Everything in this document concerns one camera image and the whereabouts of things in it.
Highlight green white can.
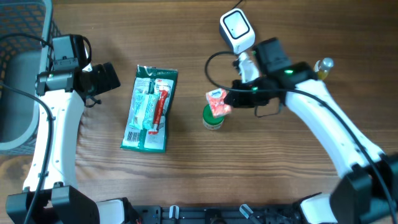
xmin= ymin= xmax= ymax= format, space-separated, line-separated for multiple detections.
xmin=202 ymin=105 xmax=224 ymax=130

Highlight green 3M gloves package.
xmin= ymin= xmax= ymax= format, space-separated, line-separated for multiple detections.
xmin=121 ymin=65 xmax=178 ymax=153

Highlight yellow oil bottle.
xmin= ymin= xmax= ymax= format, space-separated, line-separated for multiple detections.
xmin=314 ymin=57 xmax=334 ymax=80

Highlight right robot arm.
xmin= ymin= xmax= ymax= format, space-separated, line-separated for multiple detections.
xmin=226 ymin=38 xmax=397 ymax=223

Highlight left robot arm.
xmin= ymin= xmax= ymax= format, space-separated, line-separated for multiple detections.
xmin=6 ymin=34 xmax=140 ymax=223

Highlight white barcode scanner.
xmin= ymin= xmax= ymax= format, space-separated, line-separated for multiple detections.
xmin=219 ymin=8 xmax=256 ymax=54

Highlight grey plastic mesh basket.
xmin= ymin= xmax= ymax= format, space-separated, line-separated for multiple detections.
xmin=1 ymin=0 xmax=60 ymax=155

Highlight black right camera cable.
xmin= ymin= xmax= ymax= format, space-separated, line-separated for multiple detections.
xmin=204 ymin=50 xmax=398 ymax=218

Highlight black camera cable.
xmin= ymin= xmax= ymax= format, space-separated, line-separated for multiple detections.
xmin=0 ymin=32 xmax=55 ymax=224
xmin=204 ymin=50 xmax=398 ymax=218

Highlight black left camera cable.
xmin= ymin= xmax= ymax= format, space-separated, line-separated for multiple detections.
xmin=0 ymin=32 xmax=55 ymax=224

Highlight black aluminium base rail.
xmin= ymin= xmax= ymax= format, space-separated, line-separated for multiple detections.
xmin=132 ymin=204 xmax=304 ymax=224

